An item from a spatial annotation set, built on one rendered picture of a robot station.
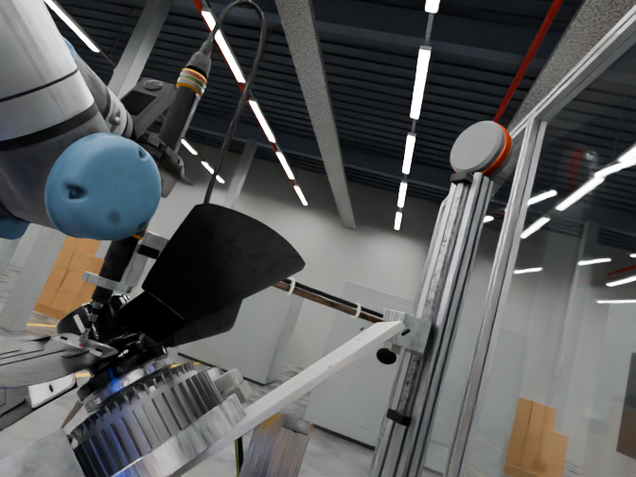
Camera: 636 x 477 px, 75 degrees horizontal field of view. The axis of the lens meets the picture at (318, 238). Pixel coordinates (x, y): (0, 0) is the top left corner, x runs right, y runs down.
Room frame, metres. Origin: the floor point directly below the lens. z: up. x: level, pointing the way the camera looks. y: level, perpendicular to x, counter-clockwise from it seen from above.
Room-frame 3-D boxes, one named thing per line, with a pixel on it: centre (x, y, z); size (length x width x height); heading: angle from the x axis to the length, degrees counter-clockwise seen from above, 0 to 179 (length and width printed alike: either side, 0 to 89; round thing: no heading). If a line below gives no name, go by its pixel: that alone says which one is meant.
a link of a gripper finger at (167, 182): (0.64, 0.25, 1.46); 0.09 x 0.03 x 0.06; 166
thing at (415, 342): (0.97, -0.26, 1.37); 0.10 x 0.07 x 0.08; 121
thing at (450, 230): (0.99, -0.30, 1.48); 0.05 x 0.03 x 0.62; 31
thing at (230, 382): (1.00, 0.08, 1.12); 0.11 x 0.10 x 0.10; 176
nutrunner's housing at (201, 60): (0.64, 0.28, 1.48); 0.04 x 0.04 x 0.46
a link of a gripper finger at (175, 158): (0.59, 0.25, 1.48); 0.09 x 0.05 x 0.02; 166
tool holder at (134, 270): (0.65, 0.27, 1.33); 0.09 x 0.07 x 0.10; 121
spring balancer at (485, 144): (1.01, -0.34, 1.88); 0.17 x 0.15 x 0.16; 176
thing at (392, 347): (0.95, -0.23, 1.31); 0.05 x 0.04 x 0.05; 121
